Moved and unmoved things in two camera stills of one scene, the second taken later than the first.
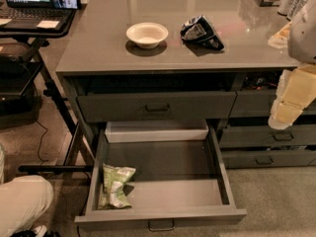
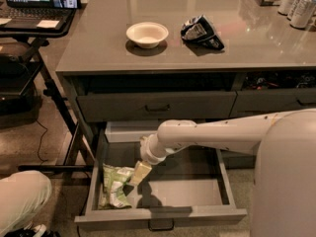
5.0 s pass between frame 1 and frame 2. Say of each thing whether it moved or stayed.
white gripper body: moved
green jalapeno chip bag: stayed
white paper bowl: stayed
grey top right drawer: stayed
